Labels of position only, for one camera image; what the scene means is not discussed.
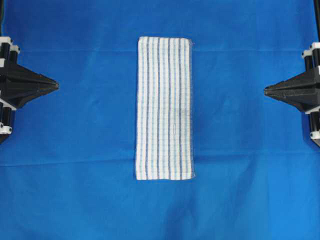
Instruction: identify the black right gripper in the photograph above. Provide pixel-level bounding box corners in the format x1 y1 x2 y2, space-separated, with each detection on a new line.
264 41 320 147

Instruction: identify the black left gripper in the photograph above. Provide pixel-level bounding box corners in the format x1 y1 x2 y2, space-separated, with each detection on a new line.
0 36 59 144

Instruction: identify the white blue striped towel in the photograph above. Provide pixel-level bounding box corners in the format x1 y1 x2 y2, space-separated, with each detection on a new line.
135 36 196 180

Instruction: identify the blue table cloth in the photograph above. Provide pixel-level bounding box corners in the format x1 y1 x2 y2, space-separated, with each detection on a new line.
0 0 320 240

